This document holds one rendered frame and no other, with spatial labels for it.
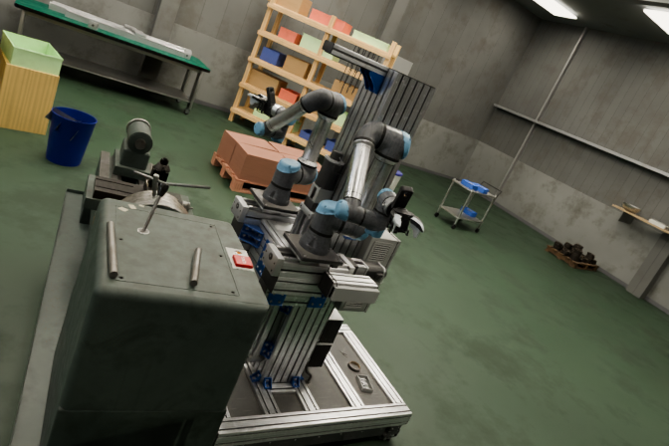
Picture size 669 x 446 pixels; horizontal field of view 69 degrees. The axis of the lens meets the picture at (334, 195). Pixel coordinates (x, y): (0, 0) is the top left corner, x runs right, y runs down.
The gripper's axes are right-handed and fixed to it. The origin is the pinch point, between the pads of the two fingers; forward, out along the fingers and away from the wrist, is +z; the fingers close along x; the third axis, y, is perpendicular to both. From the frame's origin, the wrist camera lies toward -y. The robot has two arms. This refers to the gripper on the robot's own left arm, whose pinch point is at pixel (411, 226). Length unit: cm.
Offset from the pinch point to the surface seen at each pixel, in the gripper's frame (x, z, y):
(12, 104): 287, -379, 94
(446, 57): -381, -1041, -79
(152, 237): 81, -1, 22
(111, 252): 88, 18, 19
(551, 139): -670, -939, 40
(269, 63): 39, -792, 24
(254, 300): 47, 18, 26
